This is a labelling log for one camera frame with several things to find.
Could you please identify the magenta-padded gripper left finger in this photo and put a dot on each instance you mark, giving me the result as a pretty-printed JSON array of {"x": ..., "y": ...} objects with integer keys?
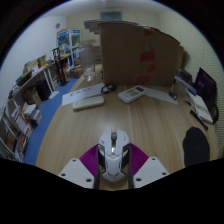
[{"x": 87, "y": 160}]

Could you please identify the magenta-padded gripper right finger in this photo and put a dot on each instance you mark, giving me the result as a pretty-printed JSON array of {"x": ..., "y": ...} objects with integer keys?
[{"x": 140, "y": 160}]

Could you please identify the white and black computer mouse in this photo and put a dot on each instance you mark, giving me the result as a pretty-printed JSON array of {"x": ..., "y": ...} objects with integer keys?
[{"x": 114, "y": 156}]

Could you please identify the white slim remote control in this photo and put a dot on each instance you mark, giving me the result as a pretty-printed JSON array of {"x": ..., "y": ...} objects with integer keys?
[{"x": 88, "y": 102}]

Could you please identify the white paper sheet with print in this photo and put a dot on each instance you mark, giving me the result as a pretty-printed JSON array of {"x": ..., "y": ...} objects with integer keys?
[{"x": 81, "y": 93}]

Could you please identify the plain white paper sheet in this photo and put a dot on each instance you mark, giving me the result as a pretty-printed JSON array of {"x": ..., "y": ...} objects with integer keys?
[{"x": 161, "y": 96}]

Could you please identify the black marker pen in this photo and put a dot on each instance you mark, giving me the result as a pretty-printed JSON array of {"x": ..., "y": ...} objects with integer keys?
[{"x": 199, "y": 119}]

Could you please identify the shelf unit with books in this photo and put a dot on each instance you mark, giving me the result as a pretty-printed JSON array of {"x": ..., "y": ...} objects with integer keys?
[{"x": 16, "y": 130}]

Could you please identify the blue book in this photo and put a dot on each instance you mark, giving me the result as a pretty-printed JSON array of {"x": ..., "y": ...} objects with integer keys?
[{"x": 186, "y": 86}]

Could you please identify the clear plastic bottle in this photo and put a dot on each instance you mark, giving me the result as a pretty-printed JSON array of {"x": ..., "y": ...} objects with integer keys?
[{"x": 87, "y": 61}]

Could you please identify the dark computer monitor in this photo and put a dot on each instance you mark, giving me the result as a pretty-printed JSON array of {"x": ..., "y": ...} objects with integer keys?
[{"x": 206, "y": 85}]

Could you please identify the large brown cardboard box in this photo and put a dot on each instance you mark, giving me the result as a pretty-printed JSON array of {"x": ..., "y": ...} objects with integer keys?
[{"x": 133, "y": 53}]

